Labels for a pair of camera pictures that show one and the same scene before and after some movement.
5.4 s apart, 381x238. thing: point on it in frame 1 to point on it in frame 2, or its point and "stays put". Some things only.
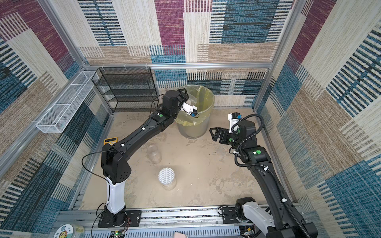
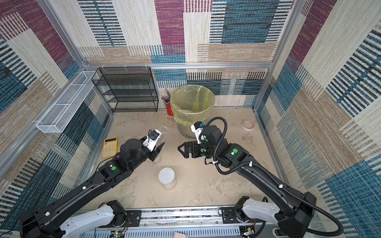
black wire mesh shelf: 128,89 stays put
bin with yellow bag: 203,98 stays put
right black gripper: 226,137 to 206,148
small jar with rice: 192,100 to 164,130
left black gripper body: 182,98 to 146,153
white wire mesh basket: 61,114 stays put
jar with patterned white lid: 166,176 stays put
